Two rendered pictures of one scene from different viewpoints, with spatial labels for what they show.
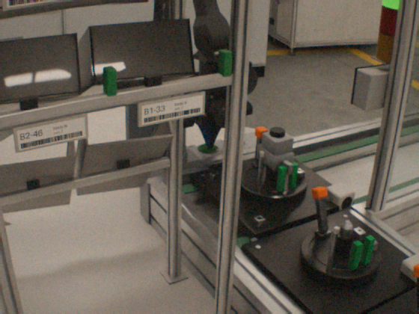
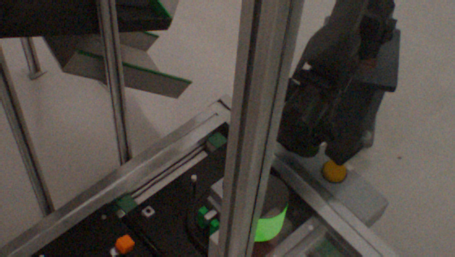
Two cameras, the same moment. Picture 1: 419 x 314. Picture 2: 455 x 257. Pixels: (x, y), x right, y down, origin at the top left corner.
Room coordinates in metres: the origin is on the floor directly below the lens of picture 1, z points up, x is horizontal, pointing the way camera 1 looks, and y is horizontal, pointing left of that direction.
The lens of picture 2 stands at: (0.84, -0.62, 2.00)
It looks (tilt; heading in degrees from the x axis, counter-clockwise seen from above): 55 degrees down; 75
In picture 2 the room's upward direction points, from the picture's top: 6 degrees clockwise
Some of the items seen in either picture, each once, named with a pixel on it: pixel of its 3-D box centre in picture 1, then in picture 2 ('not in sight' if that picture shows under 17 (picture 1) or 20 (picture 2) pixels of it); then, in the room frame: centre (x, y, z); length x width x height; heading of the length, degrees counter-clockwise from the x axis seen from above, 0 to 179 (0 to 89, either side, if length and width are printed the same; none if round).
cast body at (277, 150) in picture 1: (279, 148); (226, 198); (0.98, -0.12, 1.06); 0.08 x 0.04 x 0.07; 31
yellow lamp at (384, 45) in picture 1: (390, 45); not in sight; (0.96, -0.31, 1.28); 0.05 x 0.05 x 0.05
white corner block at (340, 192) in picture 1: (339, 197); not in sight; (0.95, -0.25, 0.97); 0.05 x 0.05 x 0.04; 31
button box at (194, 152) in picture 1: (233, 154); not in sight; (1.19, -0.05, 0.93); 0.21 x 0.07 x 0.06; 121
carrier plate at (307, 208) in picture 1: (271, 191); (227, 222); (0.98, -0.12, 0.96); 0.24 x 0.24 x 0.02; 31
